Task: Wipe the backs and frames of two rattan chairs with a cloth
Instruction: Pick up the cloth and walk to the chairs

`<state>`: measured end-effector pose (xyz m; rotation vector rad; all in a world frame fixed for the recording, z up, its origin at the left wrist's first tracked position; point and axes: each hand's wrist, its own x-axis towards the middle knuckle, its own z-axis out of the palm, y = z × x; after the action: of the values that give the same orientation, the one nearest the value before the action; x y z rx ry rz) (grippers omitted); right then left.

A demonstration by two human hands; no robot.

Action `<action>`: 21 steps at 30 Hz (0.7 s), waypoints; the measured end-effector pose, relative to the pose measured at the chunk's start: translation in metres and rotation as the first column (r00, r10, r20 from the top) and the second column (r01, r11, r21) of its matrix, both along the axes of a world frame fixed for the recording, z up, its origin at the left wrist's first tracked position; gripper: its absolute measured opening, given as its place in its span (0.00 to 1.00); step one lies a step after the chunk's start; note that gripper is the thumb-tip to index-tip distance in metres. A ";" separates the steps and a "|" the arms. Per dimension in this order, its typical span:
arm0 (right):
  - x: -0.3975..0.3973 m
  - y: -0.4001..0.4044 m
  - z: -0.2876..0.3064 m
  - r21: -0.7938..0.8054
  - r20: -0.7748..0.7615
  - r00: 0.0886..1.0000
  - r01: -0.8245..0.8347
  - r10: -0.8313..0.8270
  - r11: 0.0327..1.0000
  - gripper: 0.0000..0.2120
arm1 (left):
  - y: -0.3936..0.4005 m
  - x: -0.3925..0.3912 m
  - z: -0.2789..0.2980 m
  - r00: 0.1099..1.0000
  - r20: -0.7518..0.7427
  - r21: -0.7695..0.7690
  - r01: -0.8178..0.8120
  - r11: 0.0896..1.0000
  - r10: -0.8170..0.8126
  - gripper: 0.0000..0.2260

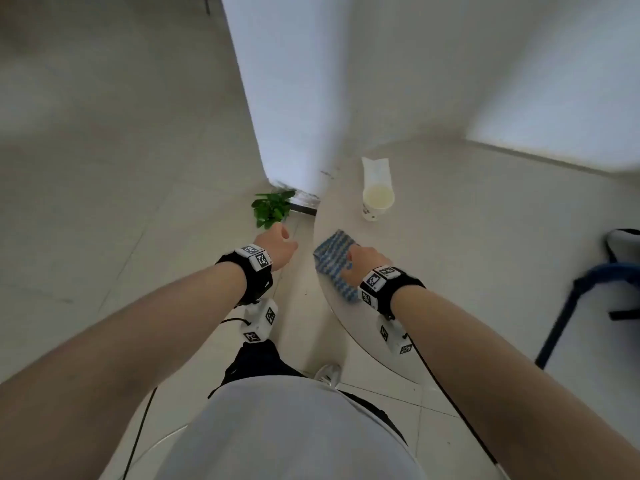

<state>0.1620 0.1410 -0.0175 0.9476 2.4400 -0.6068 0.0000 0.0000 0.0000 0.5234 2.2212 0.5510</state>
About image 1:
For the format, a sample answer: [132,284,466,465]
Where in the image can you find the person's right hand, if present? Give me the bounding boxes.
[341,245,393,288]

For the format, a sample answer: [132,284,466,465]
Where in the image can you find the person's left hand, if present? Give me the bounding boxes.
[255,222,299,272]

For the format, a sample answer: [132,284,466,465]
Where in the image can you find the blue patterned cleaning cloth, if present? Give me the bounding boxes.
[313,229,361,304]

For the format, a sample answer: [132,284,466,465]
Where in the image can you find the person's left forearm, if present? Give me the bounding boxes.
[0,262,249,480]

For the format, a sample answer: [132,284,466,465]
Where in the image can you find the person's right forearm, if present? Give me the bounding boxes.
[389,285,640,480]

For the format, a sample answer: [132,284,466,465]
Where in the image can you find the person's dark trousers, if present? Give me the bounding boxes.
[207,339,409,445]

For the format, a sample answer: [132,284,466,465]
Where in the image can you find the person's right white shoe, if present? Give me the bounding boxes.
[313,363,343,388]

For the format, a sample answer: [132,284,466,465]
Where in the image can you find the person's white shirt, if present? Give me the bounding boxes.
[155,375,429,480]

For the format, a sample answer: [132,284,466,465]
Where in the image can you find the black left wristband with markers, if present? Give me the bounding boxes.
[215,244,275,308]

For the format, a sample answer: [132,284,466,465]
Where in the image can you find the black wristband with markers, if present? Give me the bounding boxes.
[359,265,426,321]
[215,244,275,308]

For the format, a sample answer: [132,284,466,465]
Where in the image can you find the green potted plant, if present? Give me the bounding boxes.
[251,189,297,230]

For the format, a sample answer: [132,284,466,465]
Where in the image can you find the black right wristband with markers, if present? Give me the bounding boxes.
[359,265,426,321]

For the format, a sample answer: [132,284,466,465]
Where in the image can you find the white paper cup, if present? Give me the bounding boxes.
[361,183,396,222]

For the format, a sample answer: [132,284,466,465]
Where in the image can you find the white left wrist tracker box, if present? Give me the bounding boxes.
[242,298,279,344]

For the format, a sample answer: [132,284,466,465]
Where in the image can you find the white wrist tracker box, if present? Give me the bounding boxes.
[242,298,279,344]
[376,314,415,355]

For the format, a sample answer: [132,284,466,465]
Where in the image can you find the white right wrist tracker box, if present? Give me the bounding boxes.
[376,314,415,355]

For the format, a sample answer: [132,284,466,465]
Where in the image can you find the white tissue packet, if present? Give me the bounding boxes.
[361,156,391,191]

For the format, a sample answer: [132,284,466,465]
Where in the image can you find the black left tracker cable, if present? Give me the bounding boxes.
[121,317,251,480]

